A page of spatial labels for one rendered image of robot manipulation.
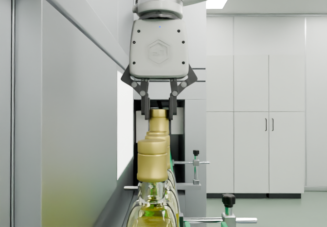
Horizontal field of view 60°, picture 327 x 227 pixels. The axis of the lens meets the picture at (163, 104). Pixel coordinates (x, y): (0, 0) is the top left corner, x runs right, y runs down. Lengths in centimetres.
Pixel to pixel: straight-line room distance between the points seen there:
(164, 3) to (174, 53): 8
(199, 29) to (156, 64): 106
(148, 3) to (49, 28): 19
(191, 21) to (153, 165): 126
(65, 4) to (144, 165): 25
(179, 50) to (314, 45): 493
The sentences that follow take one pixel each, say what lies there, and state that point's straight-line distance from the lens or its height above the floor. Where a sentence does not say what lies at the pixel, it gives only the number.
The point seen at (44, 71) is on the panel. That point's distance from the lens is 34.
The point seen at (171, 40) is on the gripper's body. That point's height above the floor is 148.
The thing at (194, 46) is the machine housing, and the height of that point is 168.
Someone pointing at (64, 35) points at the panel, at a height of 146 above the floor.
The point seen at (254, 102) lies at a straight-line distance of 441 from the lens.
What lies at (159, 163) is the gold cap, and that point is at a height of 131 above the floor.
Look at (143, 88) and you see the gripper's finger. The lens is 49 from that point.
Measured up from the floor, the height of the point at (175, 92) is 140.
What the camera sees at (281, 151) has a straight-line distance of 459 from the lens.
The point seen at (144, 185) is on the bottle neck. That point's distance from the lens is 33.
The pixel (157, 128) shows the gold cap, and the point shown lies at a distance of 48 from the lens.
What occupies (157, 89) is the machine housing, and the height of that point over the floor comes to 146.
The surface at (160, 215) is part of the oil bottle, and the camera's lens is 32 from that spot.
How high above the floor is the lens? 137
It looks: 1 degrees up
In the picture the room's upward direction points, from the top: straight up
